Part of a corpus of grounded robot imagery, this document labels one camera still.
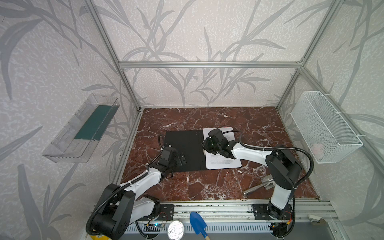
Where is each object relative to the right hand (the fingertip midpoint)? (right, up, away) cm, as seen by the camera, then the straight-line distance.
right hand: (199, 140), depth 90 cm
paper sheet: (+12, -13, +1) cm, 18 cm away
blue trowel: (0, -38, -19) cm, 43 cm away
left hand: (-11, -9, 0) cm, 14 cm away
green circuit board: (-21, -40, -18) cm, 49 cm away
